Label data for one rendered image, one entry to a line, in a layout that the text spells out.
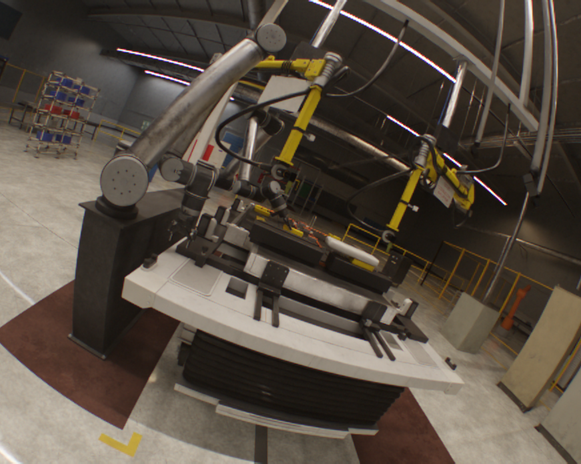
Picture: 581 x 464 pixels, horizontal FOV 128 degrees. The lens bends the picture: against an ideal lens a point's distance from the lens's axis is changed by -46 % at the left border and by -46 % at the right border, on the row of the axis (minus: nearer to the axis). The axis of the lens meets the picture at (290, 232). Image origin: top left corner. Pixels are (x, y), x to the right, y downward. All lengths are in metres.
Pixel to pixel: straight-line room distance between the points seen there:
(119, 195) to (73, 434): 1.15
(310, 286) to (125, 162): 1.02
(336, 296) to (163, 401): 1.18
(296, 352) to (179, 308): 0.46
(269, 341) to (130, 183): 0.78
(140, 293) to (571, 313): 5.06
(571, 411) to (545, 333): 1.40
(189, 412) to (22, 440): 0.97
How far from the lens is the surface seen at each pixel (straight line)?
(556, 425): 4.73
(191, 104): 1.09
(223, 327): 0.95
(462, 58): 2.90
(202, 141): 6.83
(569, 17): 10.39
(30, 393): 1.65
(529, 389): 4.98
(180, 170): 1.17
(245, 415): 1.25
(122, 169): 1.03
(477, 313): 5.53
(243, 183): 1.98
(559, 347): 4.86
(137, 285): 0.99
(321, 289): 1.35
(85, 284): 1.58
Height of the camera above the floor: 1.35
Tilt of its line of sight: 9 degrees down
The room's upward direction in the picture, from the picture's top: 25 degrees clockwise
